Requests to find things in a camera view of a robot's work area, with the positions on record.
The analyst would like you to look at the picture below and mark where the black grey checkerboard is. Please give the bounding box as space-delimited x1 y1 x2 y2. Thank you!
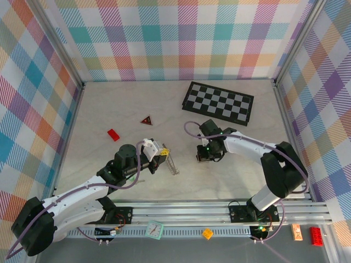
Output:
181 81 254 127

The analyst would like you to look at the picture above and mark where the metal disc with key rings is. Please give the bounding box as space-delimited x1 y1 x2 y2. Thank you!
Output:
161 142 181 176

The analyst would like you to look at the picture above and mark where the perforated metal cable tray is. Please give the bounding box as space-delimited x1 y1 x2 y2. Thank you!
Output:
65 226 254 238

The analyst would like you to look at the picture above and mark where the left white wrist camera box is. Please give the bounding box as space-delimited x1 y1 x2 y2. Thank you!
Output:
141 138 162 163

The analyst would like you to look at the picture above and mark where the aluminium side rail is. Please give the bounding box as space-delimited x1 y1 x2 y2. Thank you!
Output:
273 82 315 202
50 83 85 198

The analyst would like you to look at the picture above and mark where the small red plastic block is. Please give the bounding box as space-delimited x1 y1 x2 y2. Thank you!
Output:
106 128 121 142

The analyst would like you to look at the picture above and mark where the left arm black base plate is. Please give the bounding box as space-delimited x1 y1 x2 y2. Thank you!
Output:
103 205 134 225

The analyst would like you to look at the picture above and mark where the black cable bracket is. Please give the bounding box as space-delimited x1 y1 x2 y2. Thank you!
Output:
250 225 269 239
94 226 121 238

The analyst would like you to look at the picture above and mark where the red toy brick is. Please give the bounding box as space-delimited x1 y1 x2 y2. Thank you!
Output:
309 226 324 245

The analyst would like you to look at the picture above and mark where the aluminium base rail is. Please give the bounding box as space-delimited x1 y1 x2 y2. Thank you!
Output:
104 198 332 228

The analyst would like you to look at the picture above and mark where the teal square alarm clock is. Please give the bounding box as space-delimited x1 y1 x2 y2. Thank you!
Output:
145 220 165 241

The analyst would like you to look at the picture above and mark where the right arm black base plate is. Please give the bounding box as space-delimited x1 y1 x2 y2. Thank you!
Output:
228 204 280 223

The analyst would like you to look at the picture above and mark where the aluminium frame post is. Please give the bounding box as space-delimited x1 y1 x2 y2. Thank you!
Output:
31 0 84 91
273 0 329 88

